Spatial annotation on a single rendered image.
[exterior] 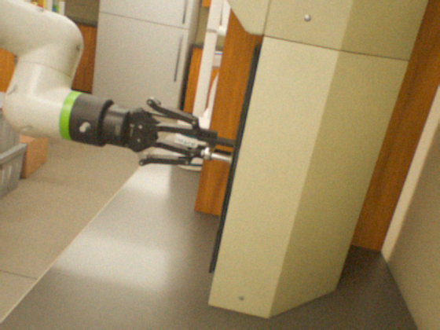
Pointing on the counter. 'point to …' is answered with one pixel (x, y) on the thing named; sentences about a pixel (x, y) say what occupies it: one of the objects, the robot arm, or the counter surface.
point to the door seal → (240, 144)
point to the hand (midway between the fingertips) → (215, 146)
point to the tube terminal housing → (310, 148)
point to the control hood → (251, 14)
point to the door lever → (214, 154)
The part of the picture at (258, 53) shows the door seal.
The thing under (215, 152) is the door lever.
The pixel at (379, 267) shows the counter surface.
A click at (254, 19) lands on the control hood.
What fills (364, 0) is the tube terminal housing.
